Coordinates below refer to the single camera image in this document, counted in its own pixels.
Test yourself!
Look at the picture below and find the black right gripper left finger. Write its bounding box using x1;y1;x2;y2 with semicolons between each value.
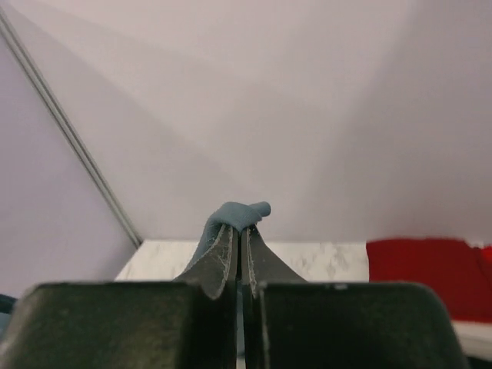
177;224;238;300

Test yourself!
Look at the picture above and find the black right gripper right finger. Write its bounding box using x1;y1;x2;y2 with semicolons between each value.
241;226;306;298

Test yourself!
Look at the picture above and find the blue grey t shirt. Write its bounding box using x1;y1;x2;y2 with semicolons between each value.
173;201;271;281

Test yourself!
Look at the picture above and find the folded red t shirt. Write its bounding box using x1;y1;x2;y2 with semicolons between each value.
366;238;491;323

